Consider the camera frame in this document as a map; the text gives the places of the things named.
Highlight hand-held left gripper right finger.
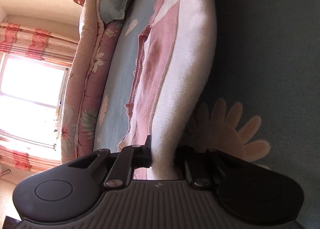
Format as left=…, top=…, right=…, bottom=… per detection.
left=174, top=145, right=266, bottom=190

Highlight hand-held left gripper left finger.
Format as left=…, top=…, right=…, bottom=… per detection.
left=66, top=135, right=153, bottom=190

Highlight pink and white sweater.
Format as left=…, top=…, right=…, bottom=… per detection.
left=117, top=0, right=218, bottom=181

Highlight pink floral quilt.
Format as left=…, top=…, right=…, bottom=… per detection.
left=60, top=0, right=126, bottom=165

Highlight blue printed bed sheet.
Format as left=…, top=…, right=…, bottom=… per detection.
left=92, top=0, right=320, bottom=221

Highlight window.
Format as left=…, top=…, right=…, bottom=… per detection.
left=0, top=53, right=73, bottom=150

